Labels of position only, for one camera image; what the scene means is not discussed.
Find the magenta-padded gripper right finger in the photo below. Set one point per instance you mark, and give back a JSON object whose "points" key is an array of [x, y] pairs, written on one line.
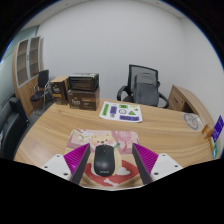
{"points": [[148, 160]]}

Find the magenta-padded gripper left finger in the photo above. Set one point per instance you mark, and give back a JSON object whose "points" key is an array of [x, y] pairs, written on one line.
{"points": [[75, 160]]}

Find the black computer mouse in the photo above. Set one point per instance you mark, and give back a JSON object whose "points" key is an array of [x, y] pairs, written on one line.
{"points": [[104, 161]]}

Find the cartoon dog print mouse pad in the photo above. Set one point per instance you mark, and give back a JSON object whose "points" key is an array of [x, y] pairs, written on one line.
{"points": [[125, 138]]}

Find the white sheet with green-purple print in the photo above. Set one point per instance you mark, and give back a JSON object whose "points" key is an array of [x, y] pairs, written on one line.
{"points": [[120, 112]]}

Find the wide brown cardboard box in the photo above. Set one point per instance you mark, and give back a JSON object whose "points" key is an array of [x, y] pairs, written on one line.
{"points": [[83, 100]]}

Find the orange-brown cardboard box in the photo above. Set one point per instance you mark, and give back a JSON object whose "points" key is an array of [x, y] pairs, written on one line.
{"points": [[207, 131]]}

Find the tall brown cardboard box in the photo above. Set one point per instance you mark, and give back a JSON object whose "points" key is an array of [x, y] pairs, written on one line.
{"points": [[59, 90]]}

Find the black sofa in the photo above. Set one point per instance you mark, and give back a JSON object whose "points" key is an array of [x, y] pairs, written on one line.
{"points": [[10, 130]]}

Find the grey backpack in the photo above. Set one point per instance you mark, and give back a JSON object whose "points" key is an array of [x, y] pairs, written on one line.
{"points": [[146, 88]]}

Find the wooden side desk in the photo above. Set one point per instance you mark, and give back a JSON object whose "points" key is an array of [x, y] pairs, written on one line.
{"points": [[186, 98]]}

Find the purple blister package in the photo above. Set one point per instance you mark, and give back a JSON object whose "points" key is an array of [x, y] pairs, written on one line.
{"points": [[218, 128]]}

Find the black cardboard box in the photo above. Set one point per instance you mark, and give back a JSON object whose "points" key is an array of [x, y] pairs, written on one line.
{"points": [[83, 82]]}

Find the black mesh office chair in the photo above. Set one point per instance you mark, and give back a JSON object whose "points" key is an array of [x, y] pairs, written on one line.
{"points": [[131, 83]]}

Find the small black chair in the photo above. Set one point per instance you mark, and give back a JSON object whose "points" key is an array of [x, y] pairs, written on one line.
{"points": [[42, 80]]}

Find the wooden shelf unit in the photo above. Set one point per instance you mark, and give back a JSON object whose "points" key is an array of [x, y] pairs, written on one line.
{"points": [[25, 66]]}

